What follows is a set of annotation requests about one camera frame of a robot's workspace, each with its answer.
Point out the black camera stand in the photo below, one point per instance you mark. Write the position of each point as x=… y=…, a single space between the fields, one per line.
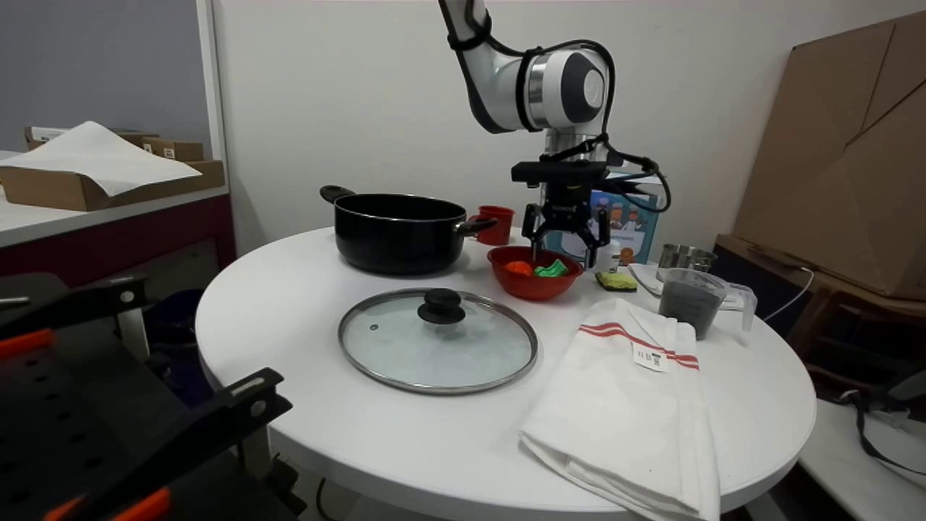
x=97 y=422

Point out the white towel with red stripes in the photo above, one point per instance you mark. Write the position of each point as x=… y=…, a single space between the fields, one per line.
x=617 y=422

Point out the shallow cardboard tray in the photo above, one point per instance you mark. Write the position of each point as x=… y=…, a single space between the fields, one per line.
x=58 y=189

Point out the white side desk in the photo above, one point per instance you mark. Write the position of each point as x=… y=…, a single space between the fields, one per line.
x=869 y=480

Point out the blue printed carton box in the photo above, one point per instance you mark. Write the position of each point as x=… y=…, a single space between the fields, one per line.
x=631 y=233

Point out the glass pot lid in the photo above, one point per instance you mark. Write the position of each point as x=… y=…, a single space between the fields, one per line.
x=424 y=353

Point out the small red cup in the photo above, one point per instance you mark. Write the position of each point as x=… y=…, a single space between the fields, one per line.
x=498 y=227

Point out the large flat cardboard box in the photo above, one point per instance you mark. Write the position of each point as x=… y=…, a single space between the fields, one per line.
x=848 y=175

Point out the small glass jar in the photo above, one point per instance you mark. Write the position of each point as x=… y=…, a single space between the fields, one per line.
x=695 y=257
x=669 y=255

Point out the black cooking pot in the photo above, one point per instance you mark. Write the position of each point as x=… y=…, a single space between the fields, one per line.
x=394 y=240

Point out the green toy vegetable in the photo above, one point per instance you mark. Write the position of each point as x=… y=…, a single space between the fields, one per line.
x=553 y=269

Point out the clear measuring cup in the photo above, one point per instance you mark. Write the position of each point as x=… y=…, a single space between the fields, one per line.
x=689 y=278

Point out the dark red counter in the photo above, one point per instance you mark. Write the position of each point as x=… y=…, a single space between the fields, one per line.
x=116 y=236

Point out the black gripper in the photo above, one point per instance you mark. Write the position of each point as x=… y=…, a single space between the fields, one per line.
x=569 y=204

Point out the red bowl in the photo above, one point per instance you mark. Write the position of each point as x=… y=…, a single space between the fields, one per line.
x=531 y=288

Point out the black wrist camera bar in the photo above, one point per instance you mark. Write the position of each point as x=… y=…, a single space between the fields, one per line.
x=559 y=172

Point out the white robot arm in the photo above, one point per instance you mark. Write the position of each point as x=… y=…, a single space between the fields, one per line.
x=569 y=88

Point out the yellow sponge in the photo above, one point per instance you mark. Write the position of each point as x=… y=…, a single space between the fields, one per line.
x=617 y=281

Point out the white paper sheet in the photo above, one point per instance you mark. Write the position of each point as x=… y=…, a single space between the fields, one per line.
x=97 y=153

